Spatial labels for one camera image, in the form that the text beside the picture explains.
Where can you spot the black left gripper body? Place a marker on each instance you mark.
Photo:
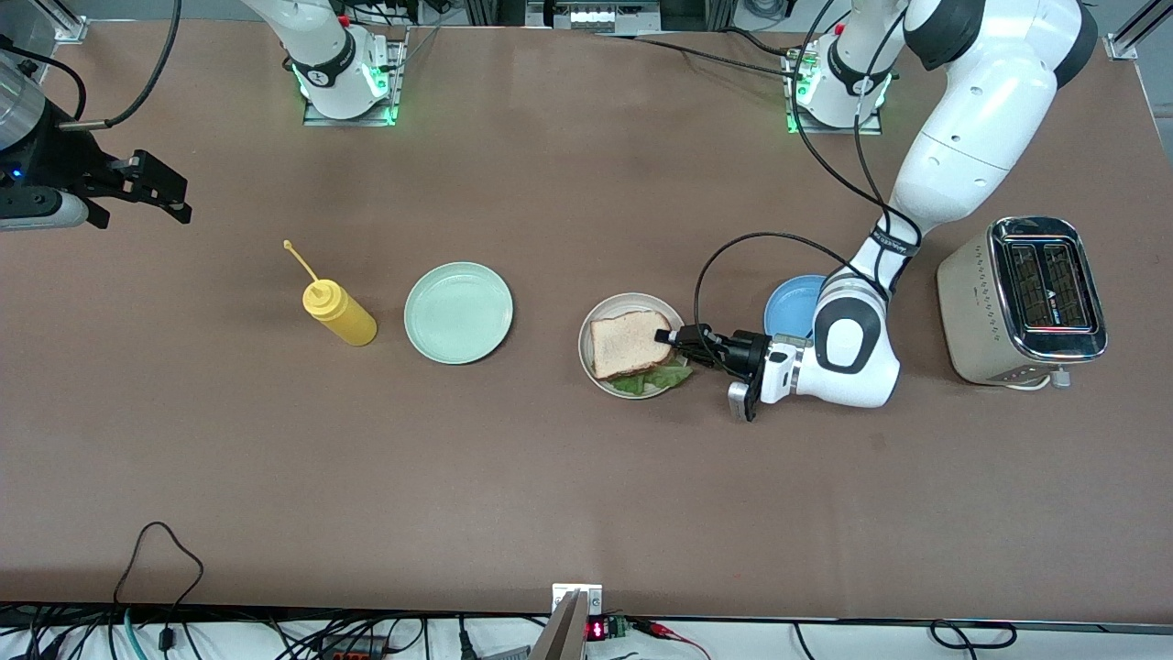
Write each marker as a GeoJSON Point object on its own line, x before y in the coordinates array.
{"type": "Point", "coordinates": [744, 353]}

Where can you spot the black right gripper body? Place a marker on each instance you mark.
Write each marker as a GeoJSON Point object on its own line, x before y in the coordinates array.
{"type": "Point", "coordinates": [57, 158]}

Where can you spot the green lettuce leaf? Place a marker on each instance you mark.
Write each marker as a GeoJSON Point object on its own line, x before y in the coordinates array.
{"type": "Point", "coordinates": [655, 379]}

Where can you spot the round-topped bread slice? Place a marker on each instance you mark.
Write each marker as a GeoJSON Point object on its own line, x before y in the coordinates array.
{"type": "Point", "coordinates": [628, 344]}

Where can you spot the yellow squeeze bottle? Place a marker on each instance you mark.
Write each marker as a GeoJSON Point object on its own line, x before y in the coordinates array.
{"type": "Point", "coordinates": [344, 316]}

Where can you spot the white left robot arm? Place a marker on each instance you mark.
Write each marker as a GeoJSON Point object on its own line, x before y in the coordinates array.
{"type": "Point", "coordinates": [971, 137]}

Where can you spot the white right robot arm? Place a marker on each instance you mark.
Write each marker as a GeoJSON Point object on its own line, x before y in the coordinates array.
{"type": "Point", "coordinates": [321, 46]}

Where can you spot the blue plate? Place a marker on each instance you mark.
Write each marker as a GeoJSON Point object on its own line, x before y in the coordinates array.
{"type": "Point", "coordinates": [793, 307]}

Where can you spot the beige plate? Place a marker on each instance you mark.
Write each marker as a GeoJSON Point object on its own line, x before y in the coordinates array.
{"type": "Point", "coordinates": [623, 301]}

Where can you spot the pale green plate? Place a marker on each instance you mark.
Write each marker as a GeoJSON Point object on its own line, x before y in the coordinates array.
{"type": "Point", "coordinates": [458, 312]}

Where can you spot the beige chrome toaster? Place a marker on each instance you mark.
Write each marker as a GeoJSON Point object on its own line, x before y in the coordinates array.
{"type": "Point", "coordinates": [971, 312]}

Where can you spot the red LED display board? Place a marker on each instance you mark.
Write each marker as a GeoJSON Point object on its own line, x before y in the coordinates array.
{"type": "Point", "coordinates": [596, 631]}

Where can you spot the grey lit device box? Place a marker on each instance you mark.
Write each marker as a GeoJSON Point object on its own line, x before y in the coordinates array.
{"type": "Point", "coordinates": [591, 16]}

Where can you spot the silver table corner bracket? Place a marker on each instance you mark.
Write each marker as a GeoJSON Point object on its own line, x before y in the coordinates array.
{"type": "Point", "coordinates": [1123, 46]}
{"type": "Point", "coordinates": [71, 29]}

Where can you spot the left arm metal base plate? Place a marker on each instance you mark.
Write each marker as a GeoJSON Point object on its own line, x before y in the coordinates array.
{"type": "Point", "coordinates": [871, 128]}

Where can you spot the small silver metal bracket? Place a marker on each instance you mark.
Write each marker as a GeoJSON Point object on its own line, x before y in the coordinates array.
{"type": "Point", "coordinates": [594, 600]}

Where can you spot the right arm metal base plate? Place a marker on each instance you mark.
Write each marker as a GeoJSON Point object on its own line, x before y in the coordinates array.
{"type": "Point", "coordinates": [397, 82]}

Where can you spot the grey metal mount beam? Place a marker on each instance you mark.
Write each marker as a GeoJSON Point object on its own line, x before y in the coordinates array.
{"type": "Point", "coordinates": [561, 637]}

